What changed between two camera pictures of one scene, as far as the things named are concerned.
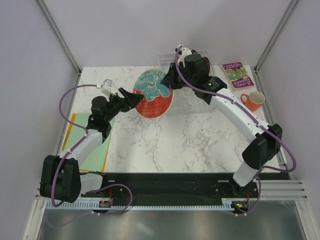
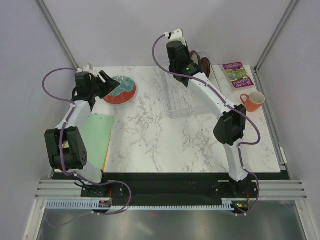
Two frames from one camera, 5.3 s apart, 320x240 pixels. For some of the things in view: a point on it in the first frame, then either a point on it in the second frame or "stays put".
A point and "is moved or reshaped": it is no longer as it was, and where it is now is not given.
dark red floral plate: [207, 64] stays put
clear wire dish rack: [186, 100] stays put
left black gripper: [129, 102] → [108, 86]
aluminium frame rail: [58, 35] stays put
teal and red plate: [157, 98] is moved or reshaped
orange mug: [254, 101] stays put
